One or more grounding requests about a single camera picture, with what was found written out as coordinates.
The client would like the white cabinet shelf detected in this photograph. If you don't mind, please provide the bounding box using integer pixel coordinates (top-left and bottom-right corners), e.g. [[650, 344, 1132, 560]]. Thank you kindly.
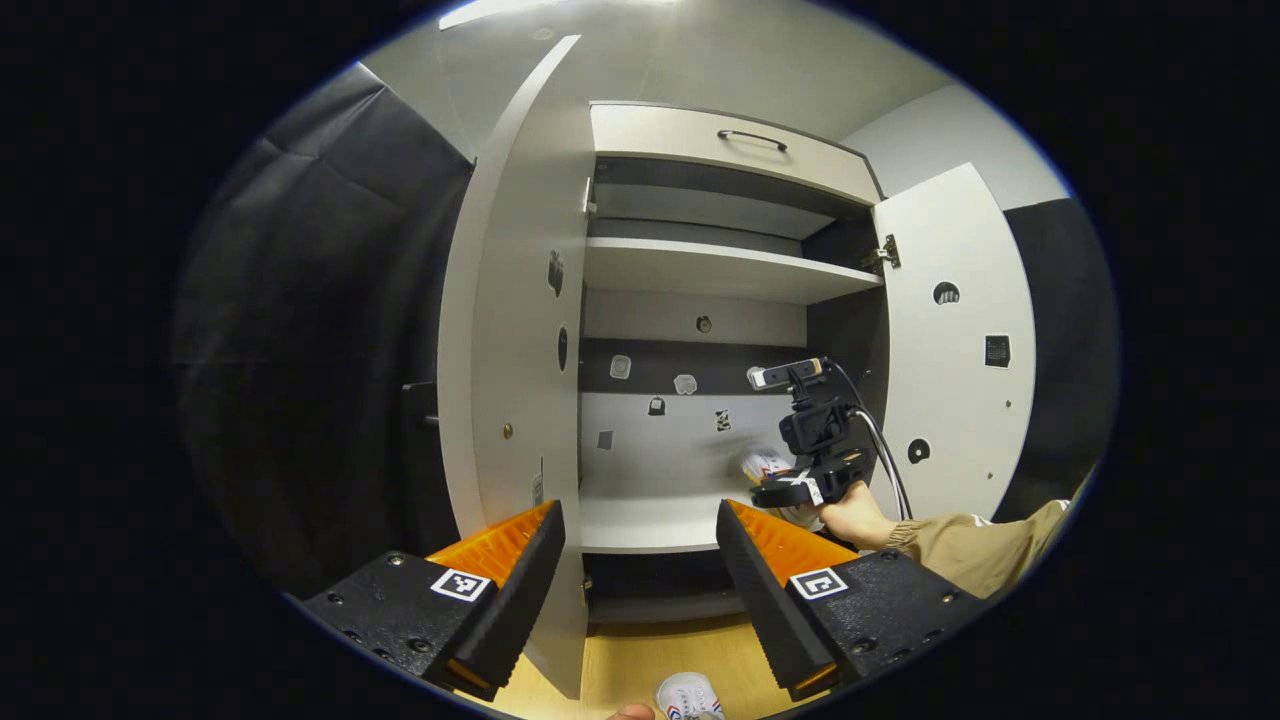
[[583, 237, 883, 306]]

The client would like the white shoe cabinet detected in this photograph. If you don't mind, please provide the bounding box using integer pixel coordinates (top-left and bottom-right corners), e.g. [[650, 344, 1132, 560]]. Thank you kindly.
[[575, 100, 891, 626]]

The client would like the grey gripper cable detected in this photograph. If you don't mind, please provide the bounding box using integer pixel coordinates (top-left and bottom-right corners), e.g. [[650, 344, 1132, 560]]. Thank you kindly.
[[850, 405, 913, 521]]

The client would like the black backdrop cloth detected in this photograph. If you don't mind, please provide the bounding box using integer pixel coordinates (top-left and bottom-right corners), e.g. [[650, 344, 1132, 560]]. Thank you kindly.
[[990, 197, 1121, 521], [175, 65, 476, 601]]

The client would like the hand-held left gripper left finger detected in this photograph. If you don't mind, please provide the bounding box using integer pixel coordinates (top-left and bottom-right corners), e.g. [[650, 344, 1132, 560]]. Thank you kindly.
[[300, 500, 567, 701]]

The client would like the white cabinet door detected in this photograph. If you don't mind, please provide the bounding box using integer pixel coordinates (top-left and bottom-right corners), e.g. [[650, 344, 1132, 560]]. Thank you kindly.
[[872, 162, 1038, 526], [437, 35, 598, 701]]

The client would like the white canvas shoe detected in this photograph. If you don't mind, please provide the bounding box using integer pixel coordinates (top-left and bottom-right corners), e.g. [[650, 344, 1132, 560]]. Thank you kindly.
[[740, 450, 826, 531], [655, 672, 726, 720]]

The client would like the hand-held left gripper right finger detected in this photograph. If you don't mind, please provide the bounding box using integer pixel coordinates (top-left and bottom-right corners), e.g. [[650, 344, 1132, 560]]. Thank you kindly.
[[715, 498, 986, 703]]

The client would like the ceiling light panel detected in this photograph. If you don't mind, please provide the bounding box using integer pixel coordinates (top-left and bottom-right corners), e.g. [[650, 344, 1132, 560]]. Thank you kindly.
[[437, 0, 681, 31]]

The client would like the white cabinet drawer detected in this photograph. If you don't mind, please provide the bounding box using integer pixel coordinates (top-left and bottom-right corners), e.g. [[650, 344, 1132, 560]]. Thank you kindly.
[[590, 102, 883, 206]]

